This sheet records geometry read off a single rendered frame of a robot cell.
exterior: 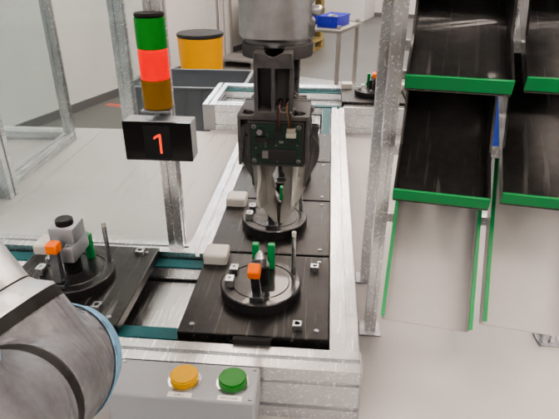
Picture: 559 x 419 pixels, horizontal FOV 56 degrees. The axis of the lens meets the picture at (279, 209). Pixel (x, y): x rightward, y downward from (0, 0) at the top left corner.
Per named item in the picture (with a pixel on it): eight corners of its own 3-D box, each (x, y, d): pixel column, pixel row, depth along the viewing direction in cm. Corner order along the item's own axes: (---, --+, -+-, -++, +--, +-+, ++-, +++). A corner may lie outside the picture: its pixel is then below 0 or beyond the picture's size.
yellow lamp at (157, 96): (168, 110, 90) (165, 82, 88) (140, 110, 91) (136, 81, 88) (176, 102, 95) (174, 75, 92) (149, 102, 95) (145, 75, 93)
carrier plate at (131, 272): (117, 335, 86) (116, 324, 85) (-23, 327, 88) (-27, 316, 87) (160, 256, 107) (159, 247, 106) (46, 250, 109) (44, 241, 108)
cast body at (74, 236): (75, 263, 91) (67, 228, 88) (50, 262, 92) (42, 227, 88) (94, 239, 99) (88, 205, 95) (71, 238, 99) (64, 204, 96)
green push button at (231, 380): (244, 398, 74) (244, 387, 73) (216, 396, 74) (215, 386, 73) (249, 377, 77) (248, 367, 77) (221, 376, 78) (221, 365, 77)
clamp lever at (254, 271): (262, 299, 87) (259, 273, 81) (249, 298, 87) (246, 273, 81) (264, 281, 89) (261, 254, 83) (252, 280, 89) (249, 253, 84)
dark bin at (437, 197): (487, 211, 74) (499, 175, 68) (392, 200, 77) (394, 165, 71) (488, 82, 90) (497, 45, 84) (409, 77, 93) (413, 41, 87)
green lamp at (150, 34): (162, 51, 86) (160, 18, 83) (132, 50, 86) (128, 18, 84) (170, 45, 90) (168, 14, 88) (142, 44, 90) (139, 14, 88)
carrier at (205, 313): (328, 350, 83) (332, 283, 77) (177, 341, 85) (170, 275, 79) (328, 265, 104) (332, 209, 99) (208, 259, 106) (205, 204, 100)
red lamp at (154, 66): (165, 81, 88) (162, 51, 86) (136, 81, 88) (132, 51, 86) (174, 75, 92) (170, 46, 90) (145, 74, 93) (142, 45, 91)
